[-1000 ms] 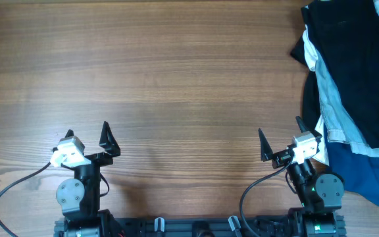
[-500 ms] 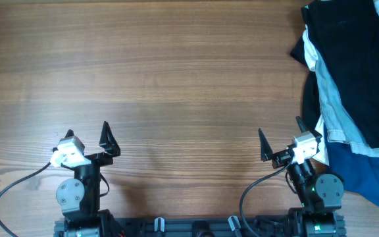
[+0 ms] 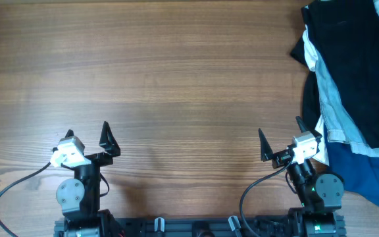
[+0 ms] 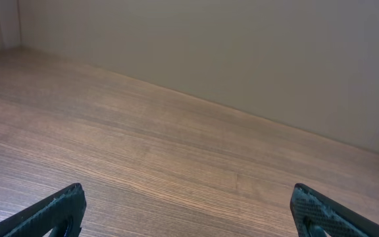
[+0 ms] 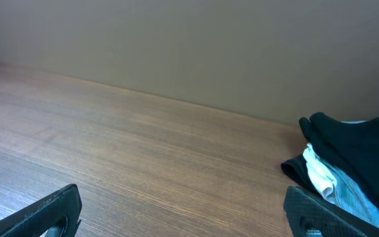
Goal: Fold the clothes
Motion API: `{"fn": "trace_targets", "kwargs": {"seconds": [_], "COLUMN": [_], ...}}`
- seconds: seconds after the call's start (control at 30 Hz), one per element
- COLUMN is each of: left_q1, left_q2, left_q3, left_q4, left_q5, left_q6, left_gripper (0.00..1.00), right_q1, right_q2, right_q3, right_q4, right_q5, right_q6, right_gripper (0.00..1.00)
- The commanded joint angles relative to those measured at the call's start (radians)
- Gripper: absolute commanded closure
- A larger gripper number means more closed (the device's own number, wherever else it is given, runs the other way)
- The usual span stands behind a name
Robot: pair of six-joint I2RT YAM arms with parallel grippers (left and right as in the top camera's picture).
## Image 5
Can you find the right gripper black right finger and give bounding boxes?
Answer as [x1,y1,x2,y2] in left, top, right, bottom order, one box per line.
[284,186,379,237]

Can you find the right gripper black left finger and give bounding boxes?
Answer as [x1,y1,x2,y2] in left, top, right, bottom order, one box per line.
[0,184,82,237]

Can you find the black shorts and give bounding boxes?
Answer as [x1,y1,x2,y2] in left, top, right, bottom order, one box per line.
[280,113,379,209]

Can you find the white garment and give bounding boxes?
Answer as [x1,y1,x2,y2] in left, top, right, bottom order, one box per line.
[303,143,337,205]

